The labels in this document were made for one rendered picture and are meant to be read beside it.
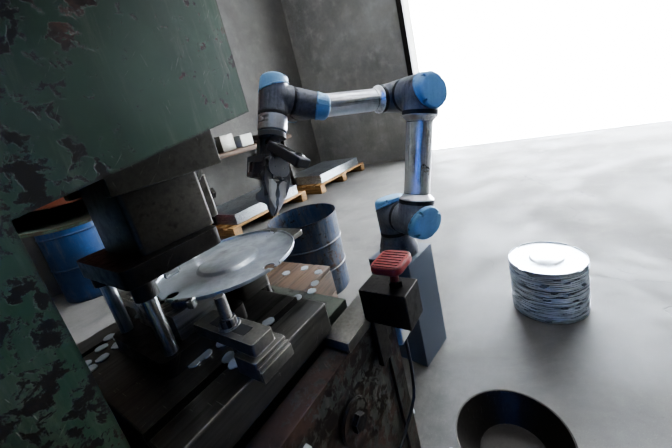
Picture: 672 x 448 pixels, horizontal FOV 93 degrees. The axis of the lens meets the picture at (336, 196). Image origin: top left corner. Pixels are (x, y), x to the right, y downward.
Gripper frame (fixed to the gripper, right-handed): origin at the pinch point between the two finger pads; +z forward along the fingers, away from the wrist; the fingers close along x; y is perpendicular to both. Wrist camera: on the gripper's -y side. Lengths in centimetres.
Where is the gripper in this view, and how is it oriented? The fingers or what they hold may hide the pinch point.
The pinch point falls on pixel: (275, 210)
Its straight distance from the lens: 80.8
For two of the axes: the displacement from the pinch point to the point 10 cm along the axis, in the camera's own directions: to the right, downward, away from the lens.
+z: -0.1, 9.9, -1.0
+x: -5.7, -0.9, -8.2
